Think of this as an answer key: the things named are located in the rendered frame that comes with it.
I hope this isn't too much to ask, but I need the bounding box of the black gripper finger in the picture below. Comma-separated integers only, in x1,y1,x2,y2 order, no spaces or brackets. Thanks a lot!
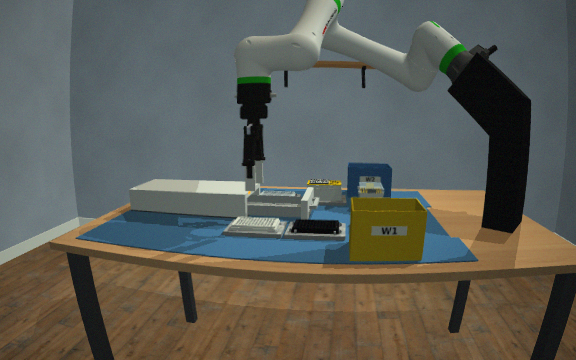
255,124,265,184
242,124,260,191

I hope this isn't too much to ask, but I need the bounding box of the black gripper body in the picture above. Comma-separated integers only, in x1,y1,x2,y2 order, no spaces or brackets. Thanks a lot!
240,105,268,138

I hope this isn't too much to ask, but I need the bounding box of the blue flat mat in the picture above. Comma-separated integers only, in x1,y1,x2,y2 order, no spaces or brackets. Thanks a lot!
76,190,479,265

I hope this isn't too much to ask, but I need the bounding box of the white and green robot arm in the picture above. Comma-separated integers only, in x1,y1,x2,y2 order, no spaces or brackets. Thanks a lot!
234,0,497,106

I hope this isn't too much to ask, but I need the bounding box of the olive yellow open bin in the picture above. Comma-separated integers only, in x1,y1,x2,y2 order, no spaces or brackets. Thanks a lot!
349,197,427,261

